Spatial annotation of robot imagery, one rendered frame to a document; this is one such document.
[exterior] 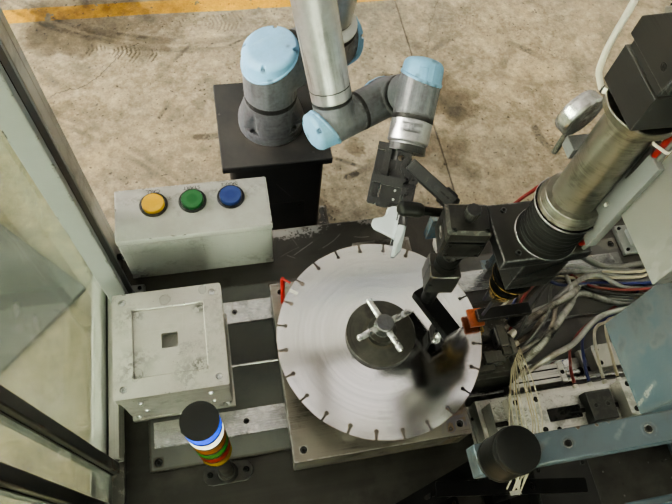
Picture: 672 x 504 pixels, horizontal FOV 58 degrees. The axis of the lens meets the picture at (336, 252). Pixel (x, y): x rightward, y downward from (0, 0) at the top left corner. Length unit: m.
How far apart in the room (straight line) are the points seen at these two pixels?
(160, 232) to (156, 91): 1.48
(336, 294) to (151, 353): 0.31
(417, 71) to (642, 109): 0.60
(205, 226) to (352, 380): 0.39
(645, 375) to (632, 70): 0.33
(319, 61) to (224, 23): 1.75
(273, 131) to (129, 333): 0.57
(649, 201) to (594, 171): 0.06
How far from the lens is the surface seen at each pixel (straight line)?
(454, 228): 0.73
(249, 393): 1.15
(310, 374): 0.95
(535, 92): 2.75
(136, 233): 1.14
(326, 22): 1.05
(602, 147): 0.63
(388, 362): 0.96
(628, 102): 0.58
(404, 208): 0.77
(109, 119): 2.51
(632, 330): 0.74
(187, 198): 1.15
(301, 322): 0.98
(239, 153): 1.40
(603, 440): 0.94
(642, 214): 0.67
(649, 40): 0.56
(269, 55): 1.27
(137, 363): 1.04
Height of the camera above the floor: 1.86
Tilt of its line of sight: 62 degrees down
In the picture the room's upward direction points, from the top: 9 degrees clockwise
